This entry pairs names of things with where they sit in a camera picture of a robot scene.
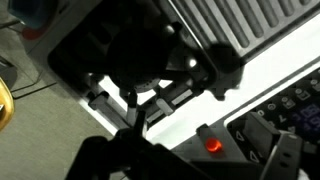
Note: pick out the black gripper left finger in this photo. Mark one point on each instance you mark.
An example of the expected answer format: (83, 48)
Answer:
(129, 152)

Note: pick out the top orange stove button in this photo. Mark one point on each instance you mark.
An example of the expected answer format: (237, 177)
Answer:
(213, 145)

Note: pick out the grey toy stove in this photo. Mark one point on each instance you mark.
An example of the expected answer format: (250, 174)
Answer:
(278, 78)

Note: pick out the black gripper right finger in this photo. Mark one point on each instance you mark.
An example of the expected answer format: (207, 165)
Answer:
(281, 150)

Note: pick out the yellow wooden chair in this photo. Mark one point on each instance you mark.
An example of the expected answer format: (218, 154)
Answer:
(7, 106)

